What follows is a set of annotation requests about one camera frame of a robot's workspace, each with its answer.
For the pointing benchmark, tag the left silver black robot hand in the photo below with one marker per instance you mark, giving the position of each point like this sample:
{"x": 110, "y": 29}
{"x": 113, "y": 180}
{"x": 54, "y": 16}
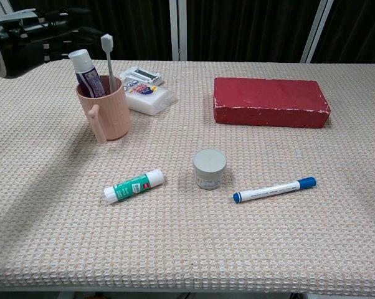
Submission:
{"x": 22, "y": 46}

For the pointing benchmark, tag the black pleated curtain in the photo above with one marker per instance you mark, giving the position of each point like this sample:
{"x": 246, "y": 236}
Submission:
{"x": 134, "y": 28}
{"x": 358, "y": 31}
{"x": 246, "y": 31}

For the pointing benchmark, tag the white card box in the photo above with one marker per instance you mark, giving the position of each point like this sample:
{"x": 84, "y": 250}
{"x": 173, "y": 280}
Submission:
{"x": 147, "y": 96}

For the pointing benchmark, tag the green white glue stick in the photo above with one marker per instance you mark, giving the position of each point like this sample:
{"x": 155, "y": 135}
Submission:
{"x": 134, "y": 186}

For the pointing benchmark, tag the grey round cap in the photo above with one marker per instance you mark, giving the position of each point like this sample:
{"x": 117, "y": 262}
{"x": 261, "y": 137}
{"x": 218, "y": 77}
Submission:
{"x": 210, "y": 168}

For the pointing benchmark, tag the beige waffle tablecloth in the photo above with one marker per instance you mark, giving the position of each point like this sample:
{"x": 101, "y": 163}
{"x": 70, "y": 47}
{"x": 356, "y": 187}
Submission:
{"x": 187, "y": 233}

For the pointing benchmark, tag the red brick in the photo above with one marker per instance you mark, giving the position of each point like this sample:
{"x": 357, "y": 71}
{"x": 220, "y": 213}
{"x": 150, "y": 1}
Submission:
{"x": 268, "y": 99}

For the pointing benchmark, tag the white marker with blue cap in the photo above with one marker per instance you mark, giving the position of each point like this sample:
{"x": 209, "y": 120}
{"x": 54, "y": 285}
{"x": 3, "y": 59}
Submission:
{"x": 274, "y": 189}

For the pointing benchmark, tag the white frame post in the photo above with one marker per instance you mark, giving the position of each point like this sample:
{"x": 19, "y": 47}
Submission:
{"x": 2, "y": 7}
{"x": 316, "y": 31}
{"x": 178, "y": 31}

